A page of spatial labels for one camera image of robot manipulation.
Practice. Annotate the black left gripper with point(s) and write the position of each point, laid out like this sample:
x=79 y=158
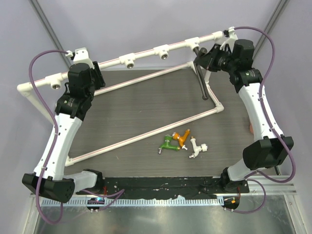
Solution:
x=99 y=82

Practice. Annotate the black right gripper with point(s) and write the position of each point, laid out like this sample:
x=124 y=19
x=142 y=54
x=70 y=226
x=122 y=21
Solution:
x=208 y=61

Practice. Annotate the dark metal long faucet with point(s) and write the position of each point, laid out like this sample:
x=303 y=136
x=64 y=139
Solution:
x=199 y=74

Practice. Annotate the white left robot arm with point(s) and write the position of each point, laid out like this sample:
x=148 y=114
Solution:
x=48 y=176

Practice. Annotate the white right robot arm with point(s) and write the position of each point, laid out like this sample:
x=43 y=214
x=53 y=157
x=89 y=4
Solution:
x=270 y=145

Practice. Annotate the pink mug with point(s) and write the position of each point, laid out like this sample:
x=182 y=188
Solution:
x=251 y=128

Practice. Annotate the orange faucet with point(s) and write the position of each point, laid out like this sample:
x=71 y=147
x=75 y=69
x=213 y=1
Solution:
x=181 y=139

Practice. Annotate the green faucet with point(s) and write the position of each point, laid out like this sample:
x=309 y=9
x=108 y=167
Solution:
x=167 y=144

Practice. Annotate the white faucet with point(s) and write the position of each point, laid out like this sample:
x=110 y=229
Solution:
x=197 y=148

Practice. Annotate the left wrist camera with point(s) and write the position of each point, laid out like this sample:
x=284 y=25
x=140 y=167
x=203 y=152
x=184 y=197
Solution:
x=80 y=55

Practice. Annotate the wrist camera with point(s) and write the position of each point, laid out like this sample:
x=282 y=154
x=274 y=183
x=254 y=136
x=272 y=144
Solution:
x=80 y=55
x=231 y=37

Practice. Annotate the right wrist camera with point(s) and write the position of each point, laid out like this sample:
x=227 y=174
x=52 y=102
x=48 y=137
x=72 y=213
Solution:
x=231 y=37

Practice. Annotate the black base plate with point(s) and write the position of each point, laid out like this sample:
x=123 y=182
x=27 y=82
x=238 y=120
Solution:
x=164 y=188

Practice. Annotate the grey slotted cable duct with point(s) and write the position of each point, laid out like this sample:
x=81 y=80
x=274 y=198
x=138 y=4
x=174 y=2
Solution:
x=180 y=201

